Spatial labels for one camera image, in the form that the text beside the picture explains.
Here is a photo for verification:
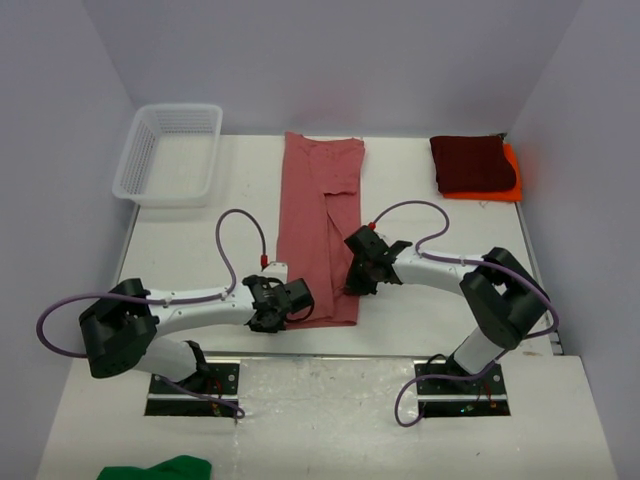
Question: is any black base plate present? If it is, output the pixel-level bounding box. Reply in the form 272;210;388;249
144;361;241;419
416;365;511;419

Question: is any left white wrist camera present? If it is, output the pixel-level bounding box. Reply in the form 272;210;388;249
261;261;288;283

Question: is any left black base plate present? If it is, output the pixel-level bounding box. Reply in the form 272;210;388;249
144;361;241;419

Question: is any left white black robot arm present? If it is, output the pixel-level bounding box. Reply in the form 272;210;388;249
79;275;315;393

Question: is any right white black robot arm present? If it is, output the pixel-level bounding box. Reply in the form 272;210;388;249
344;226;550;393

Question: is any green cloth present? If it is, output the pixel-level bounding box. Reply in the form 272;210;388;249
97;455;213;480

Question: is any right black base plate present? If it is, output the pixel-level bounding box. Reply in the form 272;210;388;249
416;365;511;419

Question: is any folded orange shirt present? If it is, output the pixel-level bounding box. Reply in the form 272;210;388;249
444;143;524;203

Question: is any pink t shirt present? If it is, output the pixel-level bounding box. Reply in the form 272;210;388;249
276;132;365;329

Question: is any white plastic basket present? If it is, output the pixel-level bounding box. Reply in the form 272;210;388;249
112;103;223;208

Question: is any folded dark red shirt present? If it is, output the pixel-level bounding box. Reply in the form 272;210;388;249
429;135;517;194

